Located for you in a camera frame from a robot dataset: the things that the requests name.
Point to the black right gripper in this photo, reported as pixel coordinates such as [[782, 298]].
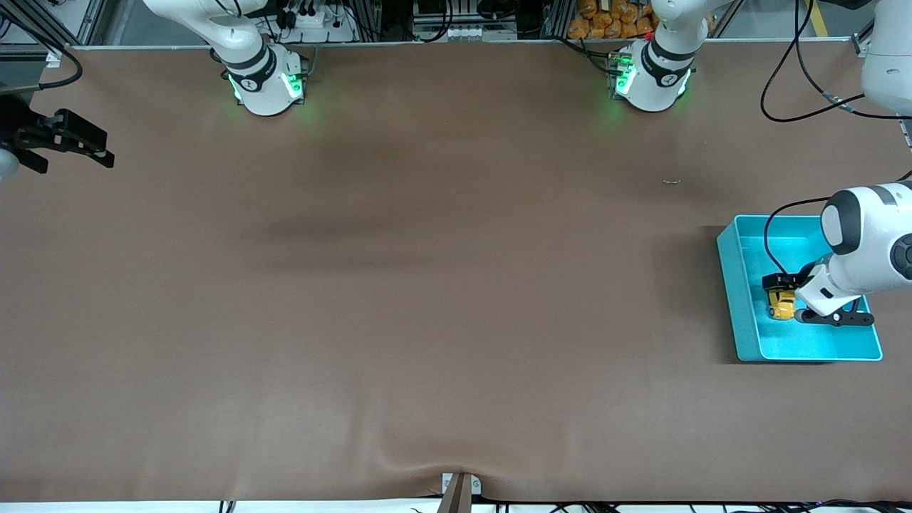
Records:
[[16, 127]]

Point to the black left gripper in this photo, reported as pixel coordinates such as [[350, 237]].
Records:
[[789, 279]]

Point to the yellow beetle toy car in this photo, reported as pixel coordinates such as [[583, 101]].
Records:
[[782, 305]]

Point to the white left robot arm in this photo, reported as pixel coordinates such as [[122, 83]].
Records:
[[869, 228]]

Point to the turquoise plastic bin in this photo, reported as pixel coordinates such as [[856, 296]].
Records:
[[805, 342]]

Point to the white power strip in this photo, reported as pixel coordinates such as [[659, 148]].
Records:
[[317, 21]]

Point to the orange packets pile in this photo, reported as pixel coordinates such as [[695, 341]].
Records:
[[613, 18]]

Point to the brown table mat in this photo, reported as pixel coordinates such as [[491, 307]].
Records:
[[456, 320]]

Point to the white terminal block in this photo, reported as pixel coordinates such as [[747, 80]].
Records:
[[470, 33]]

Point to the grey aluminium frame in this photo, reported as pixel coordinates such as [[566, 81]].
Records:
[[863, 44], [78, 21]]

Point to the grey metal bracket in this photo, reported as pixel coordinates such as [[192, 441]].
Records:
[[476, 484]]

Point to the brown camera pole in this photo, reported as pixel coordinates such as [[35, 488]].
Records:
[[456, 499]]

